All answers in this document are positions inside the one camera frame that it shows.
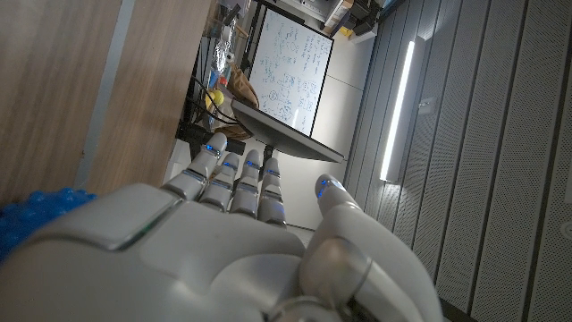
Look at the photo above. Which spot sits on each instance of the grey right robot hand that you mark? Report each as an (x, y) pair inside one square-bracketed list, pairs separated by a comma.
[(179, 259)]

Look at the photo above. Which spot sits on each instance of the yellow ball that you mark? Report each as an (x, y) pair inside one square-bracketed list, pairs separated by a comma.
[(215, 99)]

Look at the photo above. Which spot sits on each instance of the computer monitor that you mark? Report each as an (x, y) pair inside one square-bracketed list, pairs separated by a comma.
[(286, 134)]

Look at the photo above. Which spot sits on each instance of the whiteboard with writing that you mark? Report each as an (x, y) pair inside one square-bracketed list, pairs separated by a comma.
[(290, 67)]

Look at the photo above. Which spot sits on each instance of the long ceiling light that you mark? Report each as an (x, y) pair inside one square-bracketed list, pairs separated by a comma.
[(397, 112)]

